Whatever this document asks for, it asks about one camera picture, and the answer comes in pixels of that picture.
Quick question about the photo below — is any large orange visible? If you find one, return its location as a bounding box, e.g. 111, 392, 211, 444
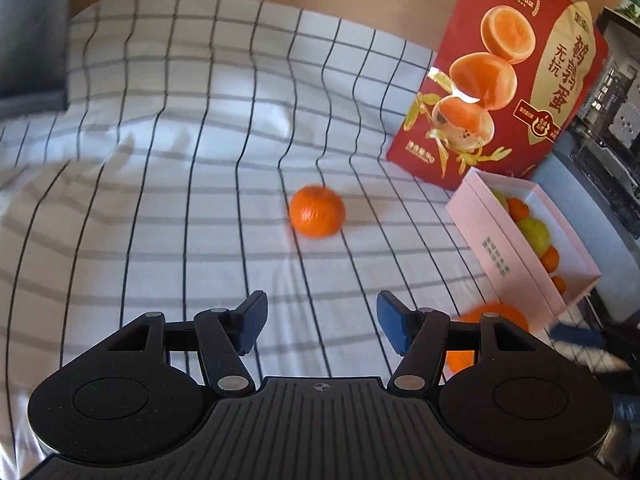
446, 302, 528, 374

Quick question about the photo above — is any large green guava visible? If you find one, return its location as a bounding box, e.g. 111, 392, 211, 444
516, 217, 551, 258

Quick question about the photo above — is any small green guava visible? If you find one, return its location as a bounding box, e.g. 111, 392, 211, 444
491, 188, 510, 212

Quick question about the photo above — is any small tangerine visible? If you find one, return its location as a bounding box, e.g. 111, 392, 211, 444
551, 274, 567, 296

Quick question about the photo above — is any pink cardboard box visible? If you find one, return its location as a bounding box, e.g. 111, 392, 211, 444
446, 168, 601, 333

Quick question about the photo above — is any computer case glass panel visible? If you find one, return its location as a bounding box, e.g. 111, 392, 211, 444
534, 8, 639, 325

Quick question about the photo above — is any checkered white tablecloth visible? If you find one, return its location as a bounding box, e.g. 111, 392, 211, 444
0, 0, 601, 480

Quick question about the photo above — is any red snack bag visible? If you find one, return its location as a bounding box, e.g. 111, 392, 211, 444
386, 0, 608, 190

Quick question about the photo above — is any dark monitor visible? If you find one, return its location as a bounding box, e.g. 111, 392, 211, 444
0, 0, 70, 120

